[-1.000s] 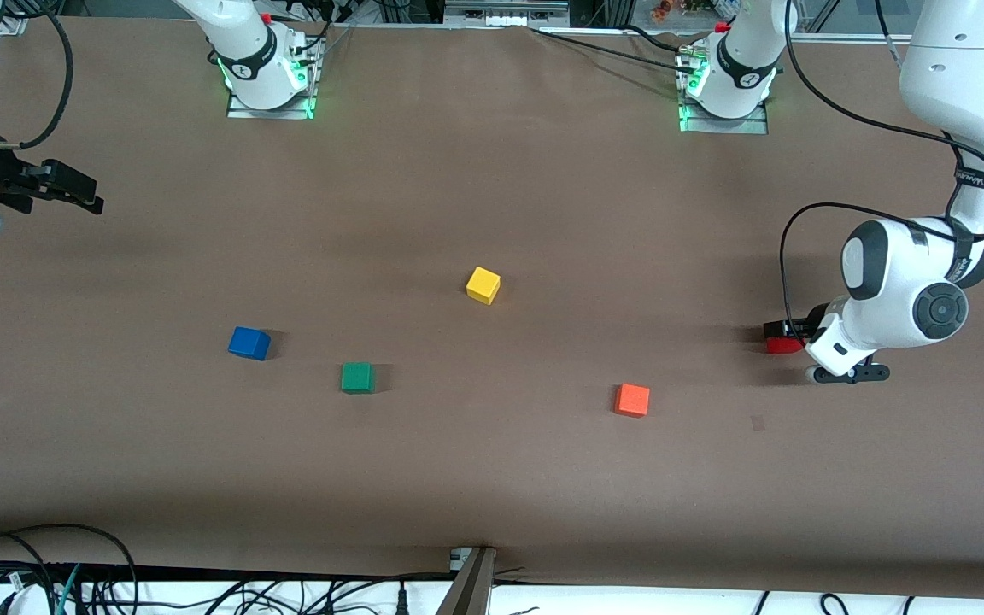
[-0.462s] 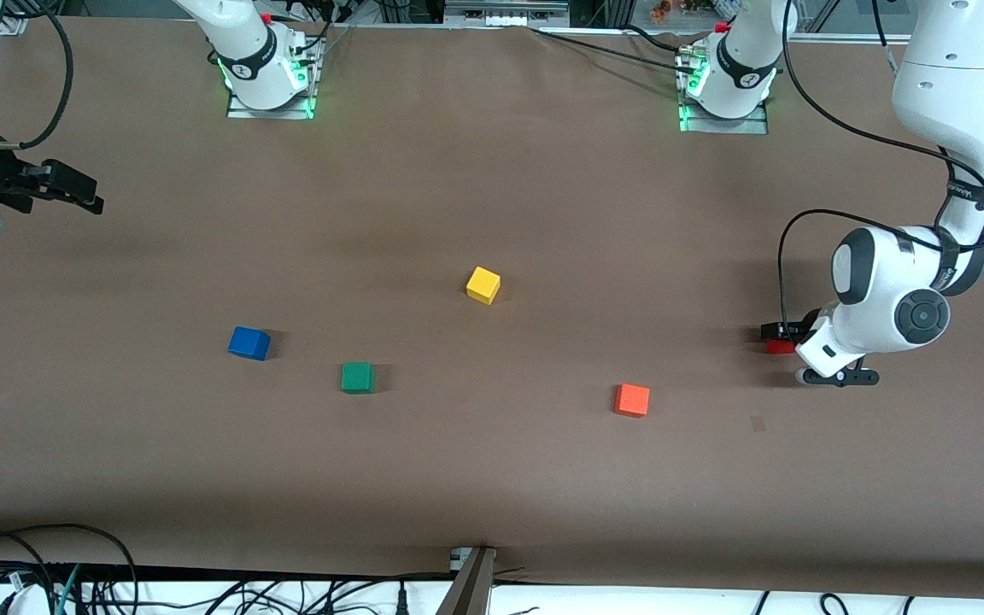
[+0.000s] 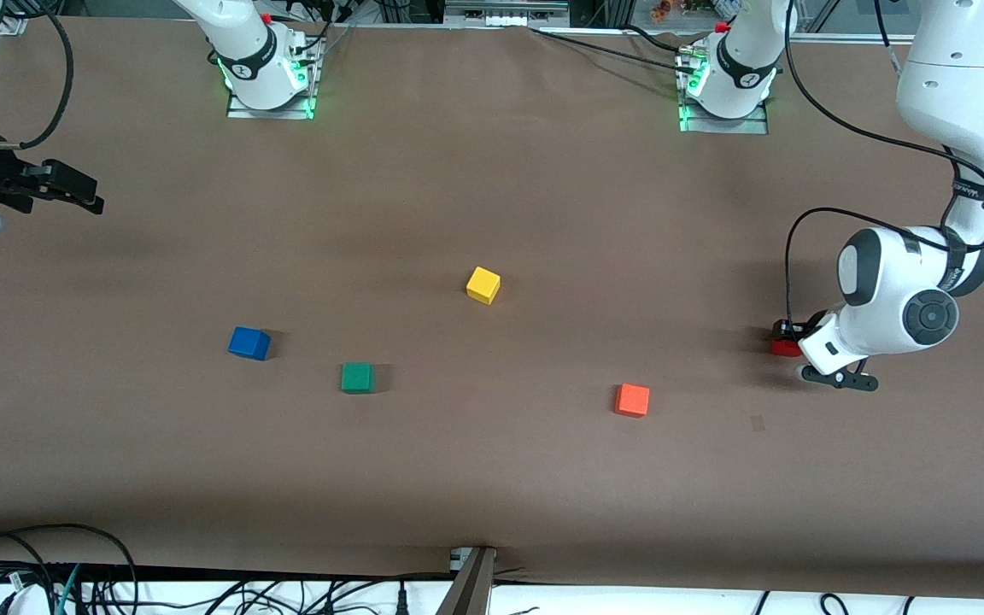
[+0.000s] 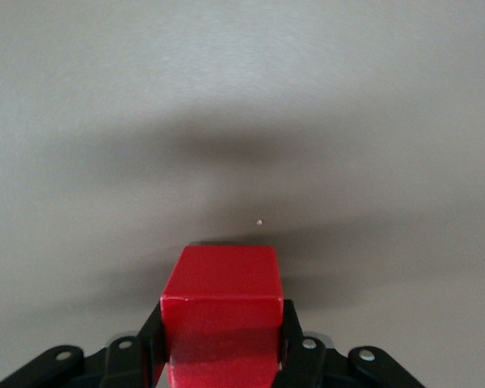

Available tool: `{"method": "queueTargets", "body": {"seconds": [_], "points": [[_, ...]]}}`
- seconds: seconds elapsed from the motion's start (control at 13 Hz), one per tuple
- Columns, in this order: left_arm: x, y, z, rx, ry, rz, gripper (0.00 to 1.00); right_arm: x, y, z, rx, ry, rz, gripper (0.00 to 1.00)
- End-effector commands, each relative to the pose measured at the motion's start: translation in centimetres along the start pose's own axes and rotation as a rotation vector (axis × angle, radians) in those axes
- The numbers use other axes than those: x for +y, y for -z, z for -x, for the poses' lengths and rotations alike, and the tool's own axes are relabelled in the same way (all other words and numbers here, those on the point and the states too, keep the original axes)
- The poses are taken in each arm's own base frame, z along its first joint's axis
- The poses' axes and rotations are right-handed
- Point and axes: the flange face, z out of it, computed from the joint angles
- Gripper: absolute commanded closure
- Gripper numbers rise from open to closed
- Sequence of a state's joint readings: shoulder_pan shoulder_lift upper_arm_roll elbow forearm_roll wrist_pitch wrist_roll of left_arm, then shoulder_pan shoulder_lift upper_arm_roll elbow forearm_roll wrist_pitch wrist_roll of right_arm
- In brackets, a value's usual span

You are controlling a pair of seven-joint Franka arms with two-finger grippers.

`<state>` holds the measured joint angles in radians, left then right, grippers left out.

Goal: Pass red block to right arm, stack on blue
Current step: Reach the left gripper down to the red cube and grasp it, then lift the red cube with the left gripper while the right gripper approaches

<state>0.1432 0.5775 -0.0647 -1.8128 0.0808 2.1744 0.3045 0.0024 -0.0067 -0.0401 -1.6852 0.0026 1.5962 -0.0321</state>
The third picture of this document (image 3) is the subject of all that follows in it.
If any aluminium frame profile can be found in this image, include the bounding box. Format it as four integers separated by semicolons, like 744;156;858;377
443;0;571;28

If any black base supply cable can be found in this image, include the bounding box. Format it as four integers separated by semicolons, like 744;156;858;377
530;26;698;76

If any yellow wooden cube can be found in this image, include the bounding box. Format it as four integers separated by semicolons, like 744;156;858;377
466;266;501;306

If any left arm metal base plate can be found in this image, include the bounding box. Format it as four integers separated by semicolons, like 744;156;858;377
677;43;770;135

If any green floor cable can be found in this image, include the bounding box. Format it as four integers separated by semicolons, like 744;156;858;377
52;564;83;615

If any orange wooden cube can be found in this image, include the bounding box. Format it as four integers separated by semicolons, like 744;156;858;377
613;384;652;419

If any black looped floor cable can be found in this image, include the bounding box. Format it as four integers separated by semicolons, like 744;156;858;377
0;524;139;615

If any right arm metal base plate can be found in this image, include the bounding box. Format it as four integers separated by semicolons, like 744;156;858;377
225;34;324;120

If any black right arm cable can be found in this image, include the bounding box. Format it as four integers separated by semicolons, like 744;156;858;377
0;7;75;153

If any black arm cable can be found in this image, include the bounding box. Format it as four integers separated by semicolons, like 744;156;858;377
782;0;984;338
0;7;75;153

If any blue wooden cube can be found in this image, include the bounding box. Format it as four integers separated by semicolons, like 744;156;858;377
228;326;272;361

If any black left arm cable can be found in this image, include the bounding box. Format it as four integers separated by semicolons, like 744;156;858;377
782;0;984;338

